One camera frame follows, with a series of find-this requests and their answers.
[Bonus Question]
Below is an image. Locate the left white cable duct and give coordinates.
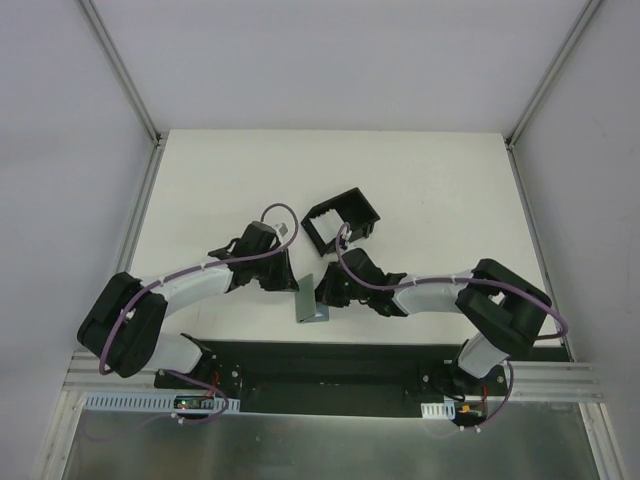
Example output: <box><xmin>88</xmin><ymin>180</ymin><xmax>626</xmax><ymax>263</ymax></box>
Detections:
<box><xmin>84</xmin><ymin>392</ymin><xmax>241</xmax><ymax>415</ymax></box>

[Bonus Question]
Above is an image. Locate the left aluminium frame post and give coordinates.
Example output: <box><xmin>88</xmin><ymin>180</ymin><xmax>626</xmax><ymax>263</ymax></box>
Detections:
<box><xmin>74</xmin><ymin>0</ymin><xmax>169</xmax><ymax>146</ymax></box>

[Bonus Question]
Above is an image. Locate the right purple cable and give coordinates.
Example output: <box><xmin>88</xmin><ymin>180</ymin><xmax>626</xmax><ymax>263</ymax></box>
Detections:
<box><xmin>335</xmin><ymin>223</ymin><xmax>570</xmax><ymax>341</ymax></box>

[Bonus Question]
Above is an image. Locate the right white cable duct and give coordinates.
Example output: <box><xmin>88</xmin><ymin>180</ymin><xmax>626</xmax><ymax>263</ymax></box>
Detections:
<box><xmin>420</xmin><ymin>402</ymin><xmax>456</xmax><ymax>421</ymax></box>

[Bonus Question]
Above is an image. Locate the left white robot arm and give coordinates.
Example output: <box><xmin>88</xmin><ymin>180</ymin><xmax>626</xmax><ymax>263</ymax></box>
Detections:
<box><xmin>77</xmin><ymin>221</ymin><xmax>299</xmax><ymax>389</ymax></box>

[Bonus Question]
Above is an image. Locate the green leather card holder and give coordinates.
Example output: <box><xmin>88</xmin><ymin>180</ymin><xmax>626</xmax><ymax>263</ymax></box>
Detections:
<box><xmin>294</xmin><ymin>274</ymin><xmax>329</xmax><ymax>324</ymax></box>

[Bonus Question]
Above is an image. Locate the black plastic card box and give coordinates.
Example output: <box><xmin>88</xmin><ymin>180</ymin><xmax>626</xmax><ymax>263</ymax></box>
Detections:
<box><xmin>301</xmin><ymin>187</ymin><xmax>380</xmax><ymax>257</ymax></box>

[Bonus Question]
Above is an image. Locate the purple cable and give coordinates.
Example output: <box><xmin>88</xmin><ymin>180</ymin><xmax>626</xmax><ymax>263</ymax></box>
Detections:
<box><xmin>335</xmin><ymin>223</ymin><xmax>570</xmax><ymax>341</ymax></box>
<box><xmin>98</xmin><ymin>203</ymin><xmax>301</xmax><ymax>376</ymax></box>

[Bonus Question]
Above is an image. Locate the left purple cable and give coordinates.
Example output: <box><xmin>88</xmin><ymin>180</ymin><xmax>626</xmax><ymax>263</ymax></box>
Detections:
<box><xmin>98</xmin><ymin>203</ymin><xmax>301</xmax><ymax>376</ymax></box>

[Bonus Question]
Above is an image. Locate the aluminium front rail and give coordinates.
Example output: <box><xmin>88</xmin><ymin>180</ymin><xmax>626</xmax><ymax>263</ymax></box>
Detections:
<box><xmin>62</xmin><ymin>351</ymin><xmax>604</xmax><ymax>403</ymax></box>

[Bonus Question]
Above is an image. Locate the white cable duct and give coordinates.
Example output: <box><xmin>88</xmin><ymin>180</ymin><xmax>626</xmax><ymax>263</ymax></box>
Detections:
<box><xmin>84</xmin><ymin>392</ymin><xmax>241</xmax><ymax>415</ymax></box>
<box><xmin>420</xmin><ymin>402</ymin><xmax>456</xmax><ymax>421</ymax></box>

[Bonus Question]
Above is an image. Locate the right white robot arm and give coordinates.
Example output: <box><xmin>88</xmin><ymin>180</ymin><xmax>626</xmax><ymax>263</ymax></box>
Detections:
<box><xmin>315</xmin><ymin>248</ymin><xmax>552</xmax><ymax>395</ymax></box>

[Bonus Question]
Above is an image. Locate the aluminium frame post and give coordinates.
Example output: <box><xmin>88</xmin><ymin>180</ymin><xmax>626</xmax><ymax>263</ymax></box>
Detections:
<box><xmin>74</xmin><ymin>0</ymin><xmax>169</xmax><ymax>146</ymax></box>
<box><xmin>504</xmin><ymin>0</ymin><xmax>606</xmax><ymax>151</ymax></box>

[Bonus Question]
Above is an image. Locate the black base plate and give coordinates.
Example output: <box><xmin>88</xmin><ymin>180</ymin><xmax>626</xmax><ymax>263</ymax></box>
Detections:
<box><xmin>149</xmin><ymin>337</ymin><xmax>574</xmax><ymax>416</ymax></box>

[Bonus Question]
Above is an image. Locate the right aluminium frame post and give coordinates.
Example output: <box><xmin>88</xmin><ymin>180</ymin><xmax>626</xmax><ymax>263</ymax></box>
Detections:
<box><xmin>504</xmin><ymin>0</ymin><xmax>606</xmax><ymax>151</ymax></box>

